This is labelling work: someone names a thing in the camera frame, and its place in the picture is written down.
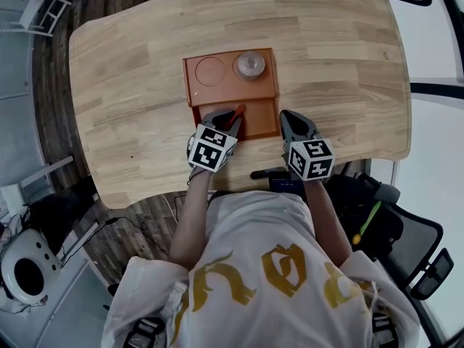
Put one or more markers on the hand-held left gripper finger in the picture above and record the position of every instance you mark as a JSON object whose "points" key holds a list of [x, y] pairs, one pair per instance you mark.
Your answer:
{"points": [[237, 127], [212, 116]]}

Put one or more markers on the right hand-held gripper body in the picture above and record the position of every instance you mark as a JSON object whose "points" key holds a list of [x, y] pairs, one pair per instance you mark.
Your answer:
{"points": [[311, 158]]}

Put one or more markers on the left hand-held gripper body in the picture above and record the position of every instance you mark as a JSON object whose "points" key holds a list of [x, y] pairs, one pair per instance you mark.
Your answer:
{"points": [[208, 154]]}

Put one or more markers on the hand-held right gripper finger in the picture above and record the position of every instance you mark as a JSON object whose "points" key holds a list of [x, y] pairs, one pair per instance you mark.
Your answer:
{"points": [[286, 125], [312, 129]]}

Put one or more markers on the red object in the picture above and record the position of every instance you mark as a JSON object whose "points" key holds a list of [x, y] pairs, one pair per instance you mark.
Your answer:
{"points": [[239, 111]]}

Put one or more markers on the orange brown desk tray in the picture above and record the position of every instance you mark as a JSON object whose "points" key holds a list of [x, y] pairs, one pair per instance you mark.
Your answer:
{"points": [[217, 85]]}

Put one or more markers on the person's right forearm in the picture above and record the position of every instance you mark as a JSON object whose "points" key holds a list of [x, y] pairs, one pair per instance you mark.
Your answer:
{"points": [[326, 223]]}

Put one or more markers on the person's left forearm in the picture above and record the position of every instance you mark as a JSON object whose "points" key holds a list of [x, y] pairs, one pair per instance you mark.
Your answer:
{"points": [[188, 223]]}

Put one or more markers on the black phone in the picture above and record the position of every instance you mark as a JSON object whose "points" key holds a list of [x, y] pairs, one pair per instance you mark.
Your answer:
{"points": [[286, 185]]}

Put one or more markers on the clear plastic jar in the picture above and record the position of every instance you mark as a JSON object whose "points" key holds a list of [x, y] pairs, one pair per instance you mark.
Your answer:
{"points": [[250, 65]]}

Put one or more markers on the green stick with yellow ball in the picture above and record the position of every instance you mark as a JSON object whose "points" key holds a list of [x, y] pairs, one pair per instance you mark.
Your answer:
{"points": [[368, 218]]}

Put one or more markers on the person's white printed shirt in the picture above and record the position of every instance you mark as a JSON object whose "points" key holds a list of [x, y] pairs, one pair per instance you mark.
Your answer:
{"points": [[253, 238]]}

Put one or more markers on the black mesh office chair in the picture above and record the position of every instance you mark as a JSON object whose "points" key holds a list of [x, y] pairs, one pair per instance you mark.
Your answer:
{"points": [[417, 238]]}

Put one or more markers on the white stool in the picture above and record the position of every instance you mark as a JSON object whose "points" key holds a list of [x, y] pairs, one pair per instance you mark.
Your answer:
{"points": [[43, 9]]}

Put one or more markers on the white round device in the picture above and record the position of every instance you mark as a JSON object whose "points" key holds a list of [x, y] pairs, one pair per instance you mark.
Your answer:
{"points": [[29, 267]]}

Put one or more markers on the black window frame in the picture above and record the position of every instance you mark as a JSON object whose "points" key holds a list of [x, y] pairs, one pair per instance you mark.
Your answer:
{"points": [[435, 93]]}

